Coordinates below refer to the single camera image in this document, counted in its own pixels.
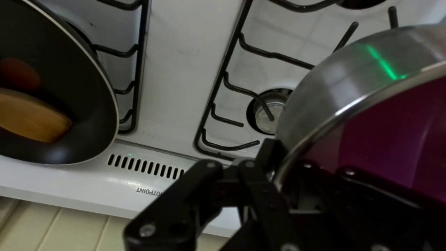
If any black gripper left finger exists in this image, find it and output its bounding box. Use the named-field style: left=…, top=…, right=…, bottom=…
left=123, top=136, right=299, bottom=251

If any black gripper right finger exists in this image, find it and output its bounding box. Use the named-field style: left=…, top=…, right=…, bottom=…
left=288, top=161, right=446, bottom=251

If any silver bowl magenta inside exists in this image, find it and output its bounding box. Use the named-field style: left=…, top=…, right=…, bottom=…
left=271, top=23, right=446, bottom=210

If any wooden spoon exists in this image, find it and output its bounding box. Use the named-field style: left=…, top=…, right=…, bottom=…
left=0, top=86, right=76, bottom=144

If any black frying pan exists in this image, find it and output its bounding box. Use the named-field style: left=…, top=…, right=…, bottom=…
left=0, top=0, right=122, bottom=167

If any round gas burner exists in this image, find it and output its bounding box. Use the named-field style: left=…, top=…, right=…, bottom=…
left=337, top=0, right=390, bottom=10
left=246, top=87, right=296, bottom=136

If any white gas stove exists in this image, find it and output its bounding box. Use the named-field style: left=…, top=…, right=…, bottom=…
left=0, top=0, right=446, bottom=238

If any black stove grate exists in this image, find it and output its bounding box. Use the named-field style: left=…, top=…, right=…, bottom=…
left=194, top=0, right=402, bottom=162
left=90, top=0, right=151, bottom=136

